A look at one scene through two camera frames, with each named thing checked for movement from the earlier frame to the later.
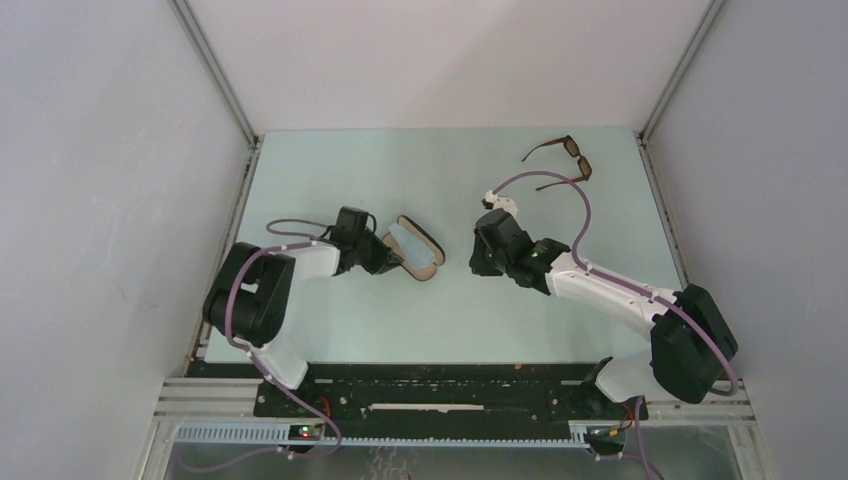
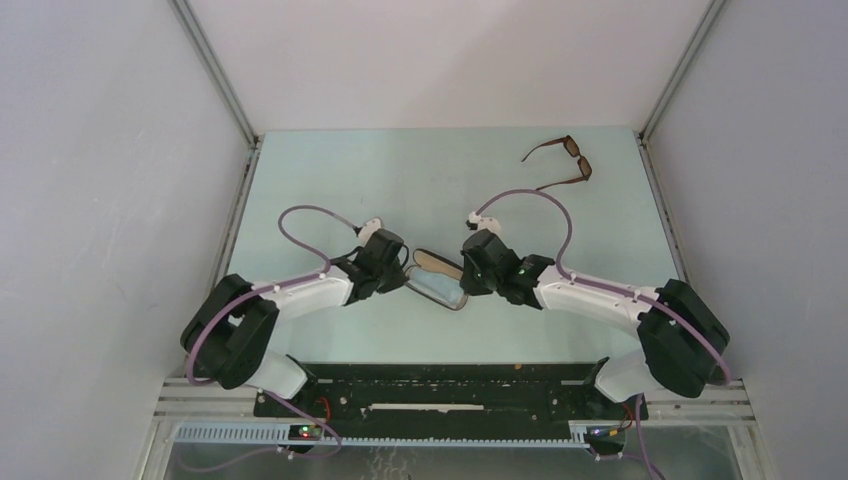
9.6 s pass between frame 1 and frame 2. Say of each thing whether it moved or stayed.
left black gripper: moved
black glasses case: moved
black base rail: stayed
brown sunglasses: stayed
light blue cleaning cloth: moved
